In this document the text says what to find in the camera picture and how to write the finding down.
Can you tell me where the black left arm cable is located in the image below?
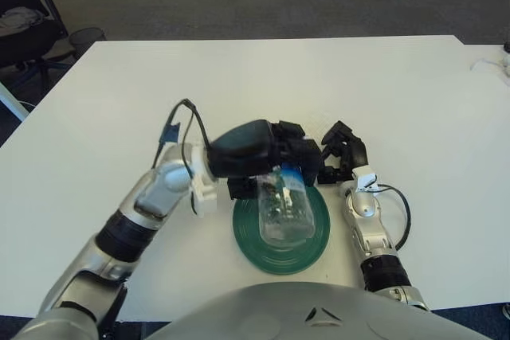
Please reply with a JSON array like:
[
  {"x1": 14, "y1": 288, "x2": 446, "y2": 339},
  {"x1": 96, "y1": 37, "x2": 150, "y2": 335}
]
[{"x1": 152, "y1": 98, "x2": 212, "y2": 217}]

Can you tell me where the white desk edge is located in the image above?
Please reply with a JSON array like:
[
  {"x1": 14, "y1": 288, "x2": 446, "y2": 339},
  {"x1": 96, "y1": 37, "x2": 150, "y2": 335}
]
[{"x1": 0, "y1": 80, "x2": 29, "y2": 122}]

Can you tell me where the grey crumpled cloth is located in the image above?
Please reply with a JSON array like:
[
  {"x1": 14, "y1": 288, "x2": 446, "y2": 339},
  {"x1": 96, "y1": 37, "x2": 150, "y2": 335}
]
[{"x1": 0, "y1": 7, "x2": 47, "y2": 34}]

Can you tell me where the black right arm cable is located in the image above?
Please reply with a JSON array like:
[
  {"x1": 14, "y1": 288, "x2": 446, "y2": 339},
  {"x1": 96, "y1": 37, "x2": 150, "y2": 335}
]
[{"x1": 376, "y1": 183, "x2": 411, "y2": 252}]

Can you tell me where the black office chair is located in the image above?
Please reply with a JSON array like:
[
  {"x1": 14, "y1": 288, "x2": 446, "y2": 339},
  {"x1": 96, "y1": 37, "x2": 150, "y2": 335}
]
[{"x1": 0, "y1": 0, "x2": 77, "y2": 90}]

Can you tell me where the silver robot torso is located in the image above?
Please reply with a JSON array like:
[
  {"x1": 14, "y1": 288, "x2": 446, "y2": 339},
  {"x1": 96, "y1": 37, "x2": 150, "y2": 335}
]
[{"x1": 147, "y1": 280, "x2": 495, "y2": 340}]

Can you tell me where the green ribbed plate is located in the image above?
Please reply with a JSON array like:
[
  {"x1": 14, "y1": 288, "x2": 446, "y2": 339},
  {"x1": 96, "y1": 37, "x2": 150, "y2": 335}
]
[{"x1": 232, "y1": 186, "x2": 332, "y2": 276}]

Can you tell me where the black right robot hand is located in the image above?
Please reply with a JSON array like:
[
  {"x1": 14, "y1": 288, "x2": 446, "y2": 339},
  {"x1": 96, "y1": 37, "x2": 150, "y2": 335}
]
[{"x1": 317, "y1": 119, "x2": 368, "y2": 186}]

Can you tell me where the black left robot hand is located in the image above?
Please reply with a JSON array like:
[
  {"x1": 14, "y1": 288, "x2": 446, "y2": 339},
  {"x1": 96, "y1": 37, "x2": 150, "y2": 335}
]
[{"x1": 206, "y1": 119, "x2": 323, "y2": 201}]

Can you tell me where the clear plastic bottle blue cap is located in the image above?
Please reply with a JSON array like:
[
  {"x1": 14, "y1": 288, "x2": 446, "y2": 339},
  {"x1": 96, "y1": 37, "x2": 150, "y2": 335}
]
[{"x1": 257, "y1": 164, "x2": 316, "y2": 248}]

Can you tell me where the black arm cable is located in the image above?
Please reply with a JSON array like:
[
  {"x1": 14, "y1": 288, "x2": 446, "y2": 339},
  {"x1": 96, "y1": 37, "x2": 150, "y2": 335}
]
[
  {"x1": 152, "y1": 98, "x2": 212, "y2": 217},
  {"x1": 376, "y1": 183, "x2": 411, "y2": 252}
]

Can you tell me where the black wire mesh wastebasket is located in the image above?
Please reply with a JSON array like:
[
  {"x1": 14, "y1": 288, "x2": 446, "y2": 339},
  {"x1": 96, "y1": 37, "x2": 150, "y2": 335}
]
[{"x1": 68, "y1": 27, "x2": 108, "y2": 58}]

